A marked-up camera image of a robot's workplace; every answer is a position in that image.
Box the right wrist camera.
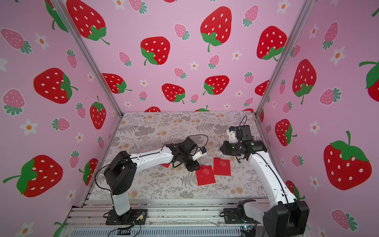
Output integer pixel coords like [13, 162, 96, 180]
[228, 126, 238, 143]

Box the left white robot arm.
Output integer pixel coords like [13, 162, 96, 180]
[104, 137, 207, 218]

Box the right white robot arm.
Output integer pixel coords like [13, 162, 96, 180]
[219, 125, 310, 237]

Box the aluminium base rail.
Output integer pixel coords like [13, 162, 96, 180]
[59, 198, 267, 237]

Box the aluminium frame post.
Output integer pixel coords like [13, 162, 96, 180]
[255, 0, 315, 118]
[51, 0, 123, 118]

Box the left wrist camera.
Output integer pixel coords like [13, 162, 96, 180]
[192, 146, 207, 161]

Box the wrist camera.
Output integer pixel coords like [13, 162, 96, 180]
[228, 126, 238, 143]
[192, 146, 207, 161]

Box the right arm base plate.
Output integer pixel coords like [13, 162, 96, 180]
[219, 208, 263, 224]

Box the left aluminium frame post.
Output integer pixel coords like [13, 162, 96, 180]
[51, 0, 123, 118]

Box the right aluminium frame post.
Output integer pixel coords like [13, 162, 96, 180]
[255, 0, 315, 118]

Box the floral patterned table mat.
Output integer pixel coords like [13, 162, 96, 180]
[91, 112, 267, 199]

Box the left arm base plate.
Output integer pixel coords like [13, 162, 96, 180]
[103, 209, 148, 225]

